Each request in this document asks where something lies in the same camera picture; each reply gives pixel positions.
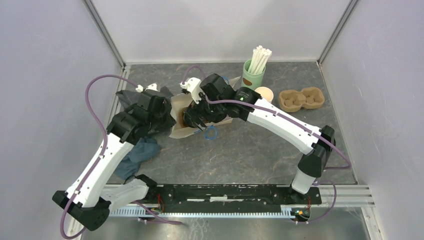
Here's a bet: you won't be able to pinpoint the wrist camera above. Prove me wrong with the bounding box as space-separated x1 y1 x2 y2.
135 83 160 93
179 77 204 104

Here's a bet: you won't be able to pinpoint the white wrapped straws bundle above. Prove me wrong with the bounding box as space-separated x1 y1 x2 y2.
247 45 273 75

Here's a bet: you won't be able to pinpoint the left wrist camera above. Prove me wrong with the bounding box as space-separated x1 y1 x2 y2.
135 83 160 93

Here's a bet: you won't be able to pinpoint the brown cardboard cup carrier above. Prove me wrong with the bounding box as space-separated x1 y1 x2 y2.
278 87 325 113

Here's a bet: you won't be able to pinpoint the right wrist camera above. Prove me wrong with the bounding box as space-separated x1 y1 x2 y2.
179 77 204 104

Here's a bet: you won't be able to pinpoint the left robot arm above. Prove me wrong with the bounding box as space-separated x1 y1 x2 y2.
52 89 176 231

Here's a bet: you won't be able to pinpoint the blue cloth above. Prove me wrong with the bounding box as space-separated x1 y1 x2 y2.
113 137 162 180

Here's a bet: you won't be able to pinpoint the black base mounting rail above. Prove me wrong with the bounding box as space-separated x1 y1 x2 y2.
140 184 322 214

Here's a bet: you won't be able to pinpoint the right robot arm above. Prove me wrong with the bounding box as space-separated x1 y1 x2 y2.
180 73 336 204

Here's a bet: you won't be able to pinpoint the stack of paper cups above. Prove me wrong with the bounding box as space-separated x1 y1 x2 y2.
255 86 274 103

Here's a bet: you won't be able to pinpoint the green straw holder cup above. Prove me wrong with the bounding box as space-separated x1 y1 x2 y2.
241 59 266 90

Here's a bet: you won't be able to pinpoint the brown paper bag blue handles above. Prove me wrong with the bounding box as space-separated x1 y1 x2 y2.
169 77 233 139

